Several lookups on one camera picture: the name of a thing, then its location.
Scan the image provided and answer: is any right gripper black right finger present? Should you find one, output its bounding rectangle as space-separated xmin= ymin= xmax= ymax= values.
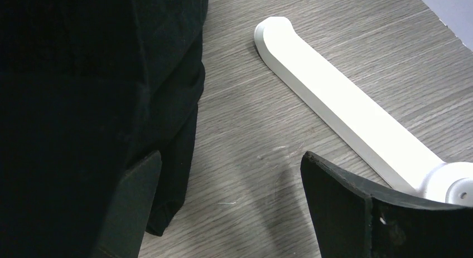
xmin=301 ymin=152 xmax=472 ymax=257

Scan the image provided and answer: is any black shirt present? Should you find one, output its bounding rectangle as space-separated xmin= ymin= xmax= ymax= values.
xmin=1 ymin=0 xmax=209 ymax=257

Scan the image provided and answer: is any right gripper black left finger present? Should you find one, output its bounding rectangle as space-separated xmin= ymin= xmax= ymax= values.
xmin=91 ymin=151 xmax=162 ymax=257

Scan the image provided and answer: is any white garment rack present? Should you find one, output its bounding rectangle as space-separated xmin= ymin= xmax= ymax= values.
xmin=254 ymin=17 xmax=472 ymax=206

